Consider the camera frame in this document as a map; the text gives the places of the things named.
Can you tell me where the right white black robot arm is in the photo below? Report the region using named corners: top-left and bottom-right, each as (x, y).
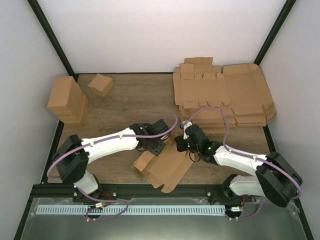
top-left (174, 121), bottom-right (303, 208)

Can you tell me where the black aluminium frame rail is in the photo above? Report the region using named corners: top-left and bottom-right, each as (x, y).
top-left (32, 183), bottom-right (296, 199)

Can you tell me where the black frame post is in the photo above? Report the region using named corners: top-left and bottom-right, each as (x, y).
top-left (253, 0), bottom-right (297, 66)
top-left (27, 0), bottom-right (76, 77)

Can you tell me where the right black frame post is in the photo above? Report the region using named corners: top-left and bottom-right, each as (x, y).
top-left (253, 0), bottom-right (297, 66)

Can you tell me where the low folded cardboard box stack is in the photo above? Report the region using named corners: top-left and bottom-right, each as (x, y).
top-left (57, 95), bottom-right (89, 127)

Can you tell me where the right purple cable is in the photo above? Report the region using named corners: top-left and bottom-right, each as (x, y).
top-left (182, 106), bottom-right (303, 222)

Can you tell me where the stack of flat cardboard blanks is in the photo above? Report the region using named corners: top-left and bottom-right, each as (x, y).
top-left (173, 57), bottom-right (236, 134)

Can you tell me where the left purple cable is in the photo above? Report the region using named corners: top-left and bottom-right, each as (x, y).
top-left (47, 114), bottom-right (179, 222)

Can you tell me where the tall folded cardboard box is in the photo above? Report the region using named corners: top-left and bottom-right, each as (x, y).
top-left (47, 76), bottom-right (85, 116)

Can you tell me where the left black frame post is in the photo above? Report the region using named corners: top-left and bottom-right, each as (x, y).
top-left (27, 0), bottom-right (76, 77)

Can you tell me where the small folded cardboard box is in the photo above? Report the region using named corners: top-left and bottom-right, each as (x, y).
top-left (88, 73), bottom-right (114, 98)

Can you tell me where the large flat cardboard blanks stack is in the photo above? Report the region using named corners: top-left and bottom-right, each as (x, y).
top-left (222, 63), bottom-right (277, 127)

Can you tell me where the purple cable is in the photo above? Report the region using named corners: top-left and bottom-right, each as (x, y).
top-left (182, 106), bottom-right (303, 222)
top-left (47, 114), bottom-right (179, 222)

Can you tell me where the grey metal base plate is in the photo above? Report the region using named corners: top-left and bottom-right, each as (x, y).
top-left (21, 198), bottom-right (307, 240)

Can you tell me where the light blue slotted cable duct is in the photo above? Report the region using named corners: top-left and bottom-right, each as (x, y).
top-left (36, 205), bottom-right (226, 216)

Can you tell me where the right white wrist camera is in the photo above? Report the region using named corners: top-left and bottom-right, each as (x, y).
top-left (179, 120), bottom-right (193, 140)

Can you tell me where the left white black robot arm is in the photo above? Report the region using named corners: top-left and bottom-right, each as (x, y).
top-left (53, 119), bottom-right (171, 202)

